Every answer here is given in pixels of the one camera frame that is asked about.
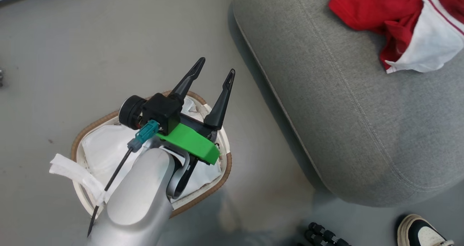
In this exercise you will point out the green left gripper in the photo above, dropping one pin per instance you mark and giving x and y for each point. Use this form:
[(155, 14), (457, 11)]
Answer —
[(192, 142)]

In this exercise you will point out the red and white clothes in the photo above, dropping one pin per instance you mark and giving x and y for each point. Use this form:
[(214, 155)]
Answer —
[(380, 6)]

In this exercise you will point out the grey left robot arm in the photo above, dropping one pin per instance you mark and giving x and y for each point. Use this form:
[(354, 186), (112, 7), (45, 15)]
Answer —
[(141, 195)]

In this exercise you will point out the grey fabric sofa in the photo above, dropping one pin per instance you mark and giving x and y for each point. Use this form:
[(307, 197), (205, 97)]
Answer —
[(344, 111)]

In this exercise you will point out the wicker-rimmed white laundry basket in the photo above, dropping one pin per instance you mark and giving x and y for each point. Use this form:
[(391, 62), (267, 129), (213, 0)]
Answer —
[(204, 194)]

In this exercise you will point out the wicker laundry basket white liner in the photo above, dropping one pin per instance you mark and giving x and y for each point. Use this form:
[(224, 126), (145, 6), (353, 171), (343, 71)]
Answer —
[(105, 148)]

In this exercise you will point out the black beaded flexible tripod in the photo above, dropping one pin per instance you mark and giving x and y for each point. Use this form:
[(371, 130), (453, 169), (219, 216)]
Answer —
[(326, 236)]

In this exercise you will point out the small black caster wheel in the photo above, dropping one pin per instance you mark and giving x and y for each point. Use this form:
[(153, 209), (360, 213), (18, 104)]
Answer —
[(1, 78)]

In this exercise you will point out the white and black sneaker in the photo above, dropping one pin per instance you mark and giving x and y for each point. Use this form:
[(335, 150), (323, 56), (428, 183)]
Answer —
[(420, 233)]

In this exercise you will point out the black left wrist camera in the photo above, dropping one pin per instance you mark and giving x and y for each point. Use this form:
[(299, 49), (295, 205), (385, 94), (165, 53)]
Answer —
[(156, 110)]

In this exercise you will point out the teal left camera connector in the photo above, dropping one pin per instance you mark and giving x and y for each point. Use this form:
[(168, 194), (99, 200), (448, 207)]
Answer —
[(145, 134)]

